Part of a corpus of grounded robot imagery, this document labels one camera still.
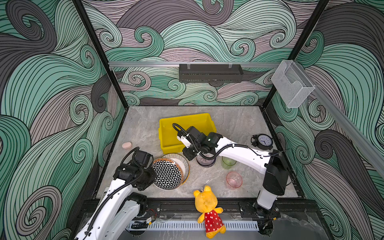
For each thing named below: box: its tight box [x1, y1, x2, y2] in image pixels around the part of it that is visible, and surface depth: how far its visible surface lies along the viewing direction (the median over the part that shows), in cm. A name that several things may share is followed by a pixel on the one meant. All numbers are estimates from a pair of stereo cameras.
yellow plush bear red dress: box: [193, 185, 226, 239], surface depth 70 cm
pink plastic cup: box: [226, 171, 243, 189], surface depth 83 cm
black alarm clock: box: [251, 133, 274, 150], surface depth 99 cm
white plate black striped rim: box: [162, 153, 190, 185], surface depth 87 cm
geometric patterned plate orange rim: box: [152, 158, 184, 191], surface depth 83 cm
